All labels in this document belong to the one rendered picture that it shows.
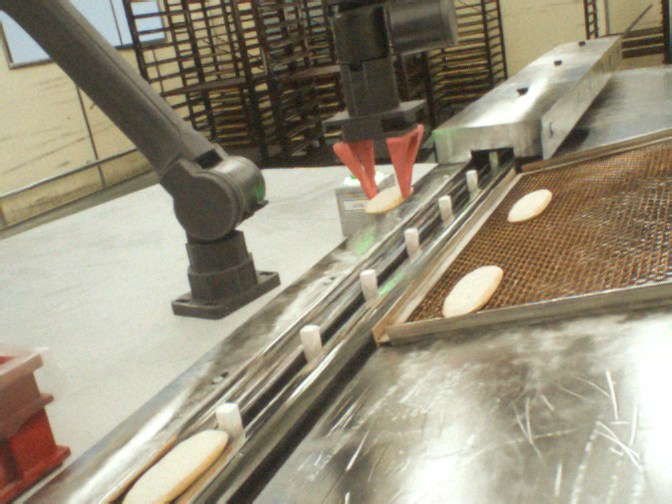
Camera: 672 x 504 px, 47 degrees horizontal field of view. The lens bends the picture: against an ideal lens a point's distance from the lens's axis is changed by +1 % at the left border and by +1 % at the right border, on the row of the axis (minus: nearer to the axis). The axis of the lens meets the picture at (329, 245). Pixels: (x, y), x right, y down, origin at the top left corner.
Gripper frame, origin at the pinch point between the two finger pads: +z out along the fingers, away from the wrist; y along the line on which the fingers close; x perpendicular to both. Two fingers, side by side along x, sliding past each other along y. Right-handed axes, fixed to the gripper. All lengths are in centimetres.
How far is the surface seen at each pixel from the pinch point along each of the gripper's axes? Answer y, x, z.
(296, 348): 2.4, 22.2, 8.4
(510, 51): 143, -700, 46
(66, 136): 440, -400, 30
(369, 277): 0.2, 8.6, 6.8
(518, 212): -14.3, 1.2, 3.1
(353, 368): -1.8, 20.0, 11.5
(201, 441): 1.3, 39.0, 7.4
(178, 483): 0.2, 43.5, 7.7
